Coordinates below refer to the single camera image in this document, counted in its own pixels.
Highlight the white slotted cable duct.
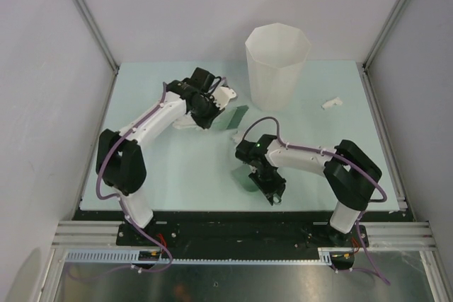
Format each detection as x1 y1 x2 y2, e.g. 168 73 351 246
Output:
63 248 340 265

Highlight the left aluminium corner post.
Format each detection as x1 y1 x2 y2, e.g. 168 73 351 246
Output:
72 0 120 74

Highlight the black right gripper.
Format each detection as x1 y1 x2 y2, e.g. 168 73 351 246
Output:
249 165 287 203

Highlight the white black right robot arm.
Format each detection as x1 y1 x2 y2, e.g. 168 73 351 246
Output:
235 134 382 246

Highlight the right aluminium side rail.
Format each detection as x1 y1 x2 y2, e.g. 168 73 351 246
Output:
357 63 408 211

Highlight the right aluminium corner post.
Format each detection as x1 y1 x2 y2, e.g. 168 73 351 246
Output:
362 0 410 70

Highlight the aluminium frame crossbar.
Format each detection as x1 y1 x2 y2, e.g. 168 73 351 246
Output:
52 221 437 251

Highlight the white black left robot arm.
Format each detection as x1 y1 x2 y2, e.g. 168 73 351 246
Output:
96 67 224 245

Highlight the white plastic waste bin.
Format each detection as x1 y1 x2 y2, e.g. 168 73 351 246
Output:
245 23 311 112

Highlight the white paper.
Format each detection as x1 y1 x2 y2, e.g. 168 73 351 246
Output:
231 132 243 144
321 97 343 110
172 115 198 129

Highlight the aluminium corner post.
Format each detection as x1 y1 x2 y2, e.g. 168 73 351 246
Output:
72 0 120 74
362 0 410 70

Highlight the green dustpan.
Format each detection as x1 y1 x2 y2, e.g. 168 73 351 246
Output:
231 165 264 196

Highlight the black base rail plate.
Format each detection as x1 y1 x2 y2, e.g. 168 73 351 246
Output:
73 210 413 262

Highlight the green hand brush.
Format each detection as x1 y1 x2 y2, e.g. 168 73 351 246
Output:
219 105 249 130

